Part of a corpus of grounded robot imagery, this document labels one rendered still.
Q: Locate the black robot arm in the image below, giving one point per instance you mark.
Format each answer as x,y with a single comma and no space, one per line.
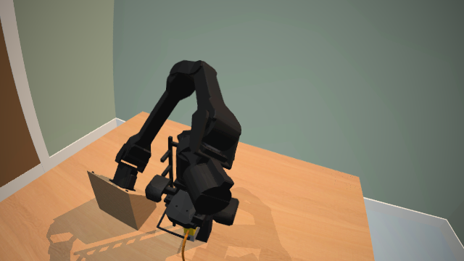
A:
200,167

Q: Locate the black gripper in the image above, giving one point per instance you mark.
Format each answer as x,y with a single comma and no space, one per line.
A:
159,185

